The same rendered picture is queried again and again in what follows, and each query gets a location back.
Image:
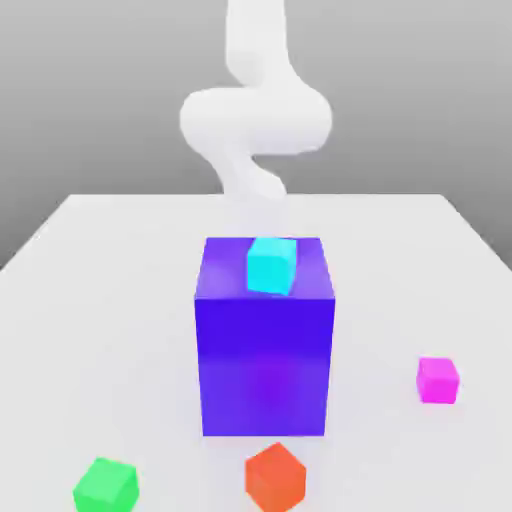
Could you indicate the large purple box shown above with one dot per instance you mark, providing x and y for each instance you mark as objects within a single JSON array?
[{"x": 264, "y": 360}]

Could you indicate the small green cube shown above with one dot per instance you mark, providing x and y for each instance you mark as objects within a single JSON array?
[{"x": 106, "y": 486}]

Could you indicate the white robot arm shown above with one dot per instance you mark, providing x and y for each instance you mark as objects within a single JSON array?
[{"x": 256, "y": 120}]

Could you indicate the small cyan cube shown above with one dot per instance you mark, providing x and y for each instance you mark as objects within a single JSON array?
[{"x": 270, "y": 268}]

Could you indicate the small magenta cube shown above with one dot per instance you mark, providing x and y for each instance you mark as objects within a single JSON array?
[{"x": 438, "y": 382}]

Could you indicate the small orange cube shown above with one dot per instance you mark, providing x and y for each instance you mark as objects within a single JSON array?
[{"x": 276, "y": 478}]

